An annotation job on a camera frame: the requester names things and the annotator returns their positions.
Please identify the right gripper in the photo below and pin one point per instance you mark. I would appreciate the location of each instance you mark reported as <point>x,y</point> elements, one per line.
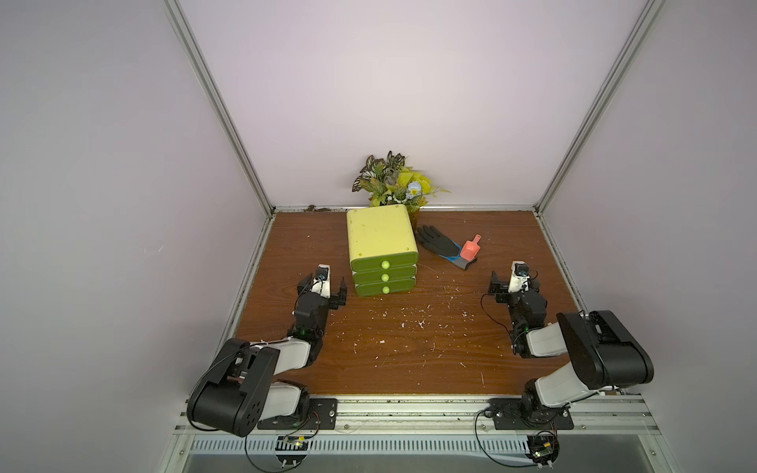
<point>512,295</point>

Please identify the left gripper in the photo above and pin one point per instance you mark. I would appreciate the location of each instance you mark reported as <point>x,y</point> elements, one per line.
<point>340,299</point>

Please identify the dark green bottom drawer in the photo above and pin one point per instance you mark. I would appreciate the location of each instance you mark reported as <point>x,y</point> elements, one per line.
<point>386,287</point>

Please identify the dark green drawer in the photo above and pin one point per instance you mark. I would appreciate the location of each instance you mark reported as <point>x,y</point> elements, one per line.
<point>381,275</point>
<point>386,287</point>
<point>383,262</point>

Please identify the yellow-green drawer cabinet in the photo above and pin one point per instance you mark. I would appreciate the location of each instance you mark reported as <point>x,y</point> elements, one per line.
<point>379,230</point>

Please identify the dark green top drawer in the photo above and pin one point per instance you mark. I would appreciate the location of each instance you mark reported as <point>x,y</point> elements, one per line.
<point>383,262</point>

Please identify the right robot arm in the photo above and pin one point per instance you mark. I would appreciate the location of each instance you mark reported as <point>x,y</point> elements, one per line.
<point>603,354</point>

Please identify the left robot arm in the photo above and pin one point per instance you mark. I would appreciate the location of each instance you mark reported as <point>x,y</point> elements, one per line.
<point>240,392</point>

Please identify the red plastic scoop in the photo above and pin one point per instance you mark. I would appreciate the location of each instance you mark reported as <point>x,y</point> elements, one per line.
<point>471,248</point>

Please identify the black work glove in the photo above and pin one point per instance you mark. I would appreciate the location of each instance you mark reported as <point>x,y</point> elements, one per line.
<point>443,246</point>

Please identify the artificial plant in vase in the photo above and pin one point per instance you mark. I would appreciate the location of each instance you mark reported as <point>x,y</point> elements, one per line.
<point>390,181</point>

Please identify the left circuit board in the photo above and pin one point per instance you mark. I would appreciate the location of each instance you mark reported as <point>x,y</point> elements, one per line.
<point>291,451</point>

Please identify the circuit board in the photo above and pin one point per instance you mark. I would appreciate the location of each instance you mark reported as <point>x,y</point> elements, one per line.
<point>291,451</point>
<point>543,448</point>

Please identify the right circuit board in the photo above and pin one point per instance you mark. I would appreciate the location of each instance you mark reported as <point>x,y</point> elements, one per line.
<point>543,448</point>

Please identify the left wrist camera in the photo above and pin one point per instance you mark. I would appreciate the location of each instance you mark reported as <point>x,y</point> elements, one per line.
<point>321,282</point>

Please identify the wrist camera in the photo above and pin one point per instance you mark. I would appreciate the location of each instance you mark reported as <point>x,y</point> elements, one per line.
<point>321,282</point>
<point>520,278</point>

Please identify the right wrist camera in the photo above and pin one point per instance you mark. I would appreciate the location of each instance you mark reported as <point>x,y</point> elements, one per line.
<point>520,278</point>

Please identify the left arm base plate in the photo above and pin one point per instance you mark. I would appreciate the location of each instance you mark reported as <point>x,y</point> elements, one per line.
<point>315,414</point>

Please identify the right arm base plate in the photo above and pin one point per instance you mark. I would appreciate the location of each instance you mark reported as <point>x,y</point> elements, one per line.
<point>514,414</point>

